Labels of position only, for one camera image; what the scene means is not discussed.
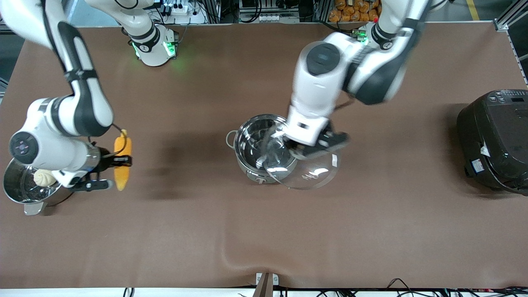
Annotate grey electric cooking pot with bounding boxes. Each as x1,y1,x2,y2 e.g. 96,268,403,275
226,114,300,185

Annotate brown table mat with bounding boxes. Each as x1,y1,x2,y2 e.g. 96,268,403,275
0,21,528,289

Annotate silver steamer pot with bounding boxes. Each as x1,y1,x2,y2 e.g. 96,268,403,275
3,158,75,216

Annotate white power strip with plugs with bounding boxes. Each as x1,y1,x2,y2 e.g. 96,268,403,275
163,0,189,15

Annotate glass pot lid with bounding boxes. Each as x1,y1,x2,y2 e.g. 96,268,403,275
262,123,341,191

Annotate black rice cooker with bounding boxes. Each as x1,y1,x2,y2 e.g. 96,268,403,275
457,89,528,196

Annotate black cable bundle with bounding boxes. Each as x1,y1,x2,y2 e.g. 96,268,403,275
386,278,528,297

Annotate aluminium frame profile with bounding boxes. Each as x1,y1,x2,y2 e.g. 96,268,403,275
493,0,528,33

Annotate yellow corn cob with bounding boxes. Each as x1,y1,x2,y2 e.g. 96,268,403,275
113,129,133,191

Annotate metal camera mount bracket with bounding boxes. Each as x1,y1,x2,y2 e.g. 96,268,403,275
252,272,279,297

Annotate pile of orange fruits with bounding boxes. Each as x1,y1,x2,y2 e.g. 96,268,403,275
328,0,381,23

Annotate white steamed bun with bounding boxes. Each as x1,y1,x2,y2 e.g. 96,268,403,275
33,169,57,187

